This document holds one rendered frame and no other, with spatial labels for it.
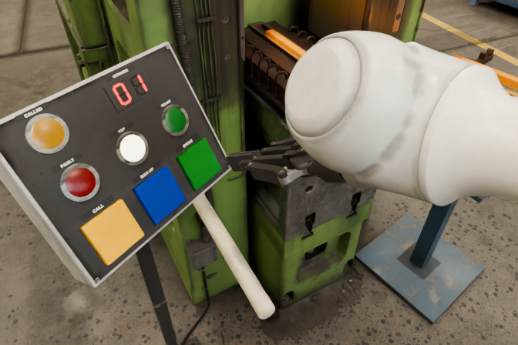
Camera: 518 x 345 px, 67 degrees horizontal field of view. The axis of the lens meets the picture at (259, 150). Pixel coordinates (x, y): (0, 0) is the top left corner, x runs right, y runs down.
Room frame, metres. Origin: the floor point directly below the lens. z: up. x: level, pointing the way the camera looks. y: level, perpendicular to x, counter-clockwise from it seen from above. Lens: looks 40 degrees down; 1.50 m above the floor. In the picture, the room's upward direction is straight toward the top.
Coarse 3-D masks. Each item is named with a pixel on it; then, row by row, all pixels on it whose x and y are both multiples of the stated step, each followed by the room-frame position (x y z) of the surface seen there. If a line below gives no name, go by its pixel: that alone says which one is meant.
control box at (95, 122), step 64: (128, 64) 0.60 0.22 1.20; (0, 128) 0.42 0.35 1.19; (64, 128) 0.47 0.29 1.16; (128, 128) 0.53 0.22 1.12; (192, 128) 0.60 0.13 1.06; (64, 192) 0.40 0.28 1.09; (128, 192) 0.45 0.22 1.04; (192, 192) 0.51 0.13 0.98; (64, 256) 0.36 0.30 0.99; (128, 256) 0.38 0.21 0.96
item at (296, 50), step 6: (270, 30) 1.19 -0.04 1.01; (270, 36) 1.17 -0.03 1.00; (276, 36) 1.15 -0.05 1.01; (282, 36) 1.15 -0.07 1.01; (282, 42) 1.10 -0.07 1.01; (288, 42) 1.10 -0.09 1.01; (288, 48) 1.07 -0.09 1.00; (294, 48) 1.07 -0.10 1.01; (300, 48) 1.07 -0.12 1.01; (294, 54) 1.04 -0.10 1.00; (300, 54) 1.03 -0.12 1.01
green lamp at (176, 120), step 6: (174, 108) 0.60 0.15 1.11; (168, 114) 0.58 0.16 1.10; (174, 114) 0.59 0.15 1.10; (180, 114) 0.60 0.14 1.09; (168, 120) 0.58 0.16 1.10; (174, 120) 0.58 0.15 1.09; (180, 120) 0.59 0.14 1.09; (186, 120) 0.60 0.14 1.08; (168, 126) 0.57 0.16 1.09; (174, 126) 0.57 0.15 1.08; (180, 126) 0.58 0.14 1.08
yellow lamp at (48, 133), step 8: (40, 120) 0.46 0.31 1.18; (48, 120) 0.46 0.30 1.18; (32, 128) 0.44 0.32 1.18; (40, 128) 0.45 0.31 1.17; (48, 128) 0.45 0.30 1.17; (56, 128) 0.46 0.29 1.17; (32, 136) 0.43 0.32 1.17; (40, 136) 0.44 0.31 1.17; (48, 136) 0.44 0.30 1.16; (56, 136) 0.45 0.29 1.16; (64, 136) 0.46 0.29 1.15; (40, 144) 0.43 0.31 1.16; (48, 144) 0.44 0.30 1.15; (56, 144) 0.44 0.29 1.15
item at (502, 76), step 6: (468, 60) 1.11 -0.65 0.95; (498, 72) 1.03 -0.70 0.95; (504, 72) 1.03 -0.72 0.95; (498, 78) 1.01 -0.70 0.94; (504, 78) 1.00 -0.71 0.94; (510, 78) 1.00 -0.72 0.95; (516, 78) 1.00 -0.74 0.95; (504, 84) 1.00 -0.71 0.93; (510, 84) 0.98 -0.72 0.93; (516, 84) 0.97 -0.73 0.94
